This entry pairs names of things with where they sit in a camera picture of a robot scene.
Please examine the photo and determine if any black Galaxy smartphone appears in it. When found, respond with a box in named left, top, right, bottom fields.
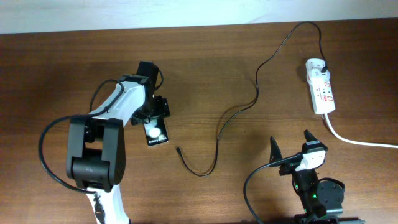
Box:
left=144, top=118, right=169, bottom=147

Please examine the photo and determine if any white power strip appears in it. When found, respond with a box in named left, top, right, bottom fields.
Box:
left=307, top=70, right=336, bottom=114

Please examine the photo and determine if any white USB charger plug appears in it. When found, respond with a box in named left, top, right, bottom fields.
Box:
left=305, top=58, right=330, bottom=84

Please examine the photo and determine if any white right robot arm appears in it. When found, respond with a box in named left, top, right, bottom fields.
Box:
left=269, top=130, right=345, bottom=223

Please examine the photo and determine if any black USB charging cable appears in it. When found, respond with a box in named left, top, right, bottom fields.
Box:
left=175, top=21, right=328, bottom=178

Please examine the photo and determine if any white power strip cord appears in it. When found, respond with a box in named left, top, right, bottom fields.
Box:
left=322, top=113, right=398, bottom=149

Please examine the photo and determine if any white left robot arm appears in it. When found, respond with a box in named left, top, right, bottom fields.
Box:
left=67, top=62, right=170, bottom=223

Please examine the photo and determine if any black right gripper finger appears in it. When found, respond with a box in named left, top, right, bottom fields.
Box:
left=303, top=129, right=328, bottom=152
left=269, top=136, right=283, bottom=167

